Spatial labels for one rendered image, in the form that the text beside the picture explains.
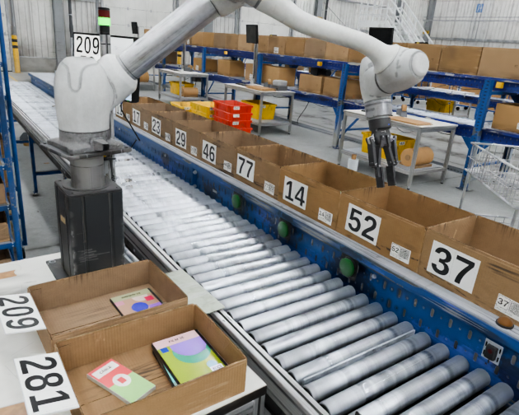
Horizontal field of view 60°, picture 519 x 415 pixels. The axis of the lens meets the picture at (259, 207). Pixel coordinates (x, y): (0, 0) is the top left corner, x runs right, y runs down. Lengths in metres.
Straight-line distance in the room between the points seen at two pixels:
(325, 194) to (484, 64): 5.00
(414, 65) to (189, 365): 1.03
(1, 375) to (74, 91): 0.80
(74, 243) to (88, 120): 0.40
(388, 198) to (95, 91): 1.22
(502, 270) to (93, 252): 1.26
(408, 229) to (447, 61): 5.46
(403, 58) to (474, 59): 5.30
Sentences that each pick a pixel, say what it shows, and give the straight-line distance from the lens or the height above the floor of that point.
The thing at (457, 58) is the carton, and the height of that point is 1.57.
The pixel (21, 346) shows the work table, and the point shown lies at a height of 0.75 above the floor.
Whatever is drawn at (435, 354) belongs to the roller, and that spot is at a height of 0.75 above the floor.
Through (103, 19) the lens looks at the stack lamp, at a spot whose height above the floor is 1.61.
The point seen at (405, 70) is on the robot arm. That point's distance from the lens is 1.43.
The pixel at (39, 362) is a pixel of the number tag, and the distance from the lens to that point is 1.17.
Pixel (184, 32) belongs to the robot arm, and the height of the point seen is 1.58.
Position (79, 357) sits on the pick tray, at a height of 0.79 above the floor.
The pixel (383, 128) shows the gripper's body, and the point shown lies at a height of 1.32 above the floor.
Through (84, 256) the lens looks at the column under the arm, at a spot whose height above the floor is 0.86.
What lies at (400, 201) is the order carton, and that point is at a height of 0.99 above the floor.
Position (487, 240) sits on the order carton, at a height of 0.97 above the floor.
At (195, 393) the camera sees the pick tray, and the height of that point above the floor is 0.81.
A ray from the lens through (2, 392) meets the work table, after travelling 1.30.
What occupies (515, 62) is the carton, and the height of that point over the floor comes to 1.58.
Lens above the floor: 1.56
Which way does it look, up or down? 20 degrees down
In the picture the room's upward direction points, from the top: 4 degrees clockwise
